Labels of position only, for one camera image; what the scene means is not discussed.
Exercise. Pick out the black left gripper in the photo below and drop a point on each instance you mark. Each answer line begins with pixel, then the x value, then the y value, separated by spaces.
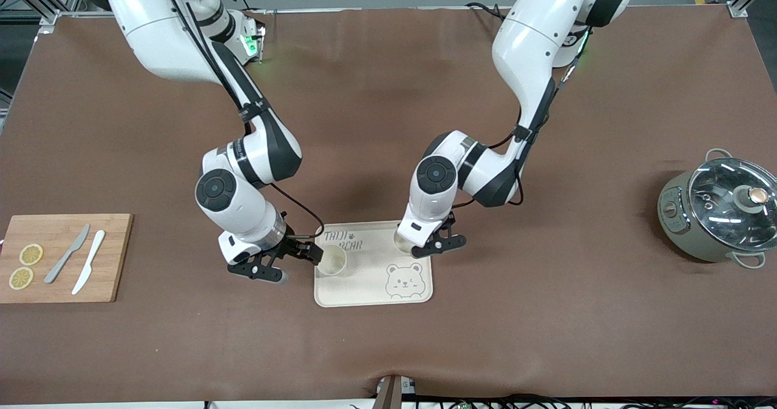
pixel 450 220

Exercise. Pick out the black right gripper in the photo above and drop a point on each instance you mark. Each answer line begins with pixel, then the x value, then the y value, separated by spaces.
pixel 294 247

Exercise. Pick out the white IKEA cup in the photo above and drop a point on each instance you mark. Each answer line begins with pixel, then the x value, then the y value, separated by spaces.
pixel 332 261
pixel 402 245

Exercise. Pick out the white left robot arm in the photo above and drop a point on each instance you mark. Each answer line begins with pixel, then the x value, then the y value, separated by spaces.
pixel 534 39

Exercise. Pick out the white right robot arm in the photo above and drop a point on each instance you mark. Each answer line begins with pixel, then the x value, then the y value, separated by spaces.
pixel 158 39

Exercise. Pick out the cream bear print tray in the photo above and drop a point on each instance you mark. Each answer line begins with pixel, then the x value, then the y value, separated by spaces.
pixel 364 284

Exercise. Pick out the wooden cutting board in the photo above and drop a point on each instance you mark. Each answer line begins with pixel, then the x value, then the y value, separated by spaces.
pixel 112 263

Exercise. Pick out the white plastic knife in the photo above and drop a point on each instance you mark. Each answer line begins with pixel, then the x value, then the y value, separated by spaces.
pixel 91 257

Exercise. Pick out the grey plastic knife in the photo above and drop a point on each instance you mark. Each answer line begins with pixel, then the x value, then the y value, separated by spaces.
pixel 67 254

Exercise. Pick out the green electric cooking pot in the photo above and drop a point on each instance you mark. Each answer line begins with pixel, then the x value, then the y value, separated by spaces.
pixel 674 230

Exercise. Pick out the yellow lemon slice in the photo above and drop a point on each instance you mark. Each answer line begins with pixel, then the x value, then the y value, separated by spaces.
pixel 31 254
pixel 21 278

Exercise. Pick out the glass pot lid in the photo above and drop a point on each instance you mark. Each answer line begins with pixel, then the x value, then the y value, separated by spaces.
pixel 722 218

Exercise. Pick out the metal table edge bracket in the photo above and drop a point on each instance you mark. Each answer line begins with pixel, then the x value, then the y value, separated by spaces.
pixel 394 394

